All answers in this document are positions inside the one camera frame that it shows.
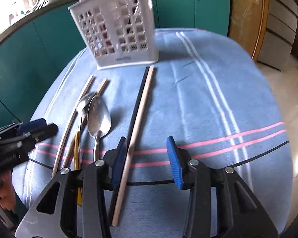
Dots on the all steel spoon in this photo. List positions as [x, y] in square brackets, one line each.
[99, 122]

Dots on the gold handled steel spoon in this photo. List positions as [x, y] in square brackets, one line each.
[83, 103]

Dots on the wooden glass sliding door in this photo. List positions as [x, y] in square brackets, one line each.
[248, 23]

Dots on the silver refrigerator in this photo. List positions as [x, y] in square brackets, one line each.
[280, 33]

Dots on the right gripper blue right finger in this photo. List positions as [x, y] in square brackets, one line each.
[176, 162]

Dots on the teal lower cabinets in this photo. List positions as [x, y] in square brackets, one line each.
[45, 63]

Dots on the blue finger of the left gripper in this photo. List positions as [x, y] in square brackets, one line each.
[30, 126]
[42, 133]

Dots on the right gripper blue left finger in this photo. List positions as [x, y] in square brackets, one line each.
[119, 157]

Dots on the person's left hand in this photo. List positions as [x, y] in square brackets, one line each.
[7, 193]

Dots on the blue striped tablecloth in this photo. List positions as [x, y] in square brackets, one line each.
[209, 95]

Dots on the white plastic utensil caddy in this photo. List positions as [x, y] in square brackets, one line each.
[117, 33]

